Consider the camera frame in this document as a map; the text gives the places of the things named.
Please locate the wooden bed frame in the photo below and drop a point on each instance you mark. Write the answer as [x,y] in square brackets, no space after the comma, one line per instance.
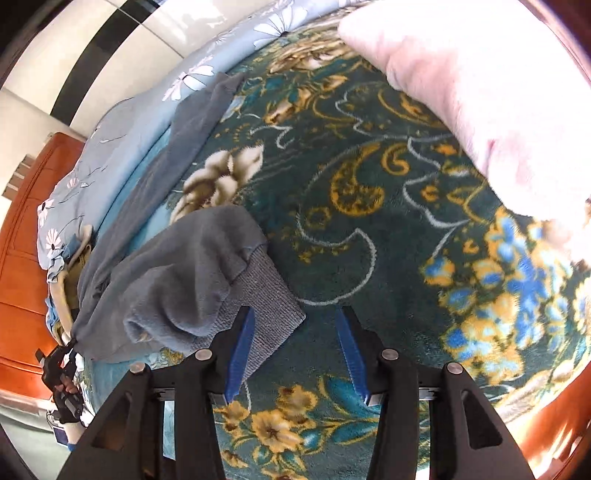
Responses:
[554,424]

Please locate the green floral plush blanket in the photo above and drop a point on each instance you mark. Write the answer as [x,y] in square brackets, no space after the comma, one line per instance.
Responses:
[351,198]

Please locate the pink plush pillow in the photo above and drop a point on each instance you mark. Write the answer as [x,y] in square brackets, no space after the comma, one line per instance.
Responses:
[480,92]

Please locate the grey knit sweater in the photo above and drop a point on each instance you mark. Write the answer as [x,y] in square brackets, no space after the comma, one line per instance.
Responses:
[184,267]

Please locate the light blue daisy quilt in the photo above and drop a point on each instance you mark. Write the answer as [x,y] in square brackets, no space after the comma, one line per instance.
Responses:
[115,138]

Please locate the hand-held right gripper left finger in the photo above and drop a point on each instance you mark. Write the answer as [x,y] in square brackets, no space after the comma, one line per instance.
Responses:
[241,350]

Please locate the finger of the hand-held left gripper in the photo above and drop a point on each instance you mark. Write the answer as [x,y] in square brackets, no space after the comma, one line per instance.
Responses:
[70,346]

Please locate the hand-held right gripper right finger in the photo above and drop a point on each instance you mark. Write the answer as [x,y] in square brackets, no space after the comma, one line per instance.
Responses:
[351,355]

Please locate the wooden headboard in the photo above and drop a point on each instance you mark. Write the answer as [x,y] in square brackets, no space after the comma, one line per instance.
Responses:
[32,258]

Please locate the khaki cloth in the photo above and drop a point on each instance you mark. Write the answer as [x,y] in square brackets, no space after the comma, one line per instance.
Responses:
[76,281]

